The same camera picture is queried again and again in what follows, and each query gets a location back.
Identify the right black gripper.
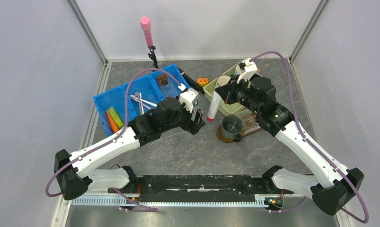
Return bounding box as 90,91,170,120
215,74,261,115

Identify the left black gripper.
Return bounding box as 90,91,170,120
161,101,205,135

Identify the white toothpaste tube red cap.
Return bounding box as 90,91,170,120
207,91,222,122

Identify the dark grey mug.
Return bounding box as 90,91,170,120
221,115,242,142

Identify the clear plastic toothbrush holder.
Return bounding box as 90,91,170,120
240,113,262,137

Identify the brown oval wooden tray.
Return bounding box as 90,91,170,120
217,110,262,143

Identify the green toothpaste tube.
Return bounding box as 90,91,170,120
107,106,124,129

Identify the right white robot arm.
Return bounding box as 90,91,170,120
212,76,364,216

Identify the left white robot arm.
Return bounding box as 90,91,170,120
51,97,205,201

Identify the grey toothbrush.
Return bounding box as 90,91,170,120
135,92,144,115

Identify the white toothbrush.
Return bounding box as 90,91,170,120
130,95,157,107

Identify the orange toothpaste tube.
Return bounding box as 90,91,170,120
106,111,119,133

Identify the white mug brown rim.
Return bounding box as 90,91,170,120
215,75,231,87

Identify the green plastic basket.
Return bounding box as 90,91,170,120
203,62,259,116

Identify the light blue mug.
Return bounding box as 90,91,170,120
233,62,245,76

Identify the orange yellow toy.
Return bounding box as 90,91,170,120
196,78,209,87

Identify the black cylinder marker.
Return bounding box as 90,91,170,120
178,68,205,94

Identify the blue compartment bin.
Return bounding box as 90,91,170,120
93,64,190,136

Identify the pink microphone on stand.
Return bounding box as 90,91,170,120
140,16,159,68

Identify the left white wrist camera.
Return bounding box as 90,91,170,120
179,88,199,113

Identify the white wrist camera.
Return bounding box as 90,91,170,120
179,88,199,113
237,58,258,83

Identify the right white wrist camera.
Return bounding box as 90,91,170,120
237,58,258,83

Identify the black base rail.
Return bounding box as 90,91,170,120
107,175,283,212

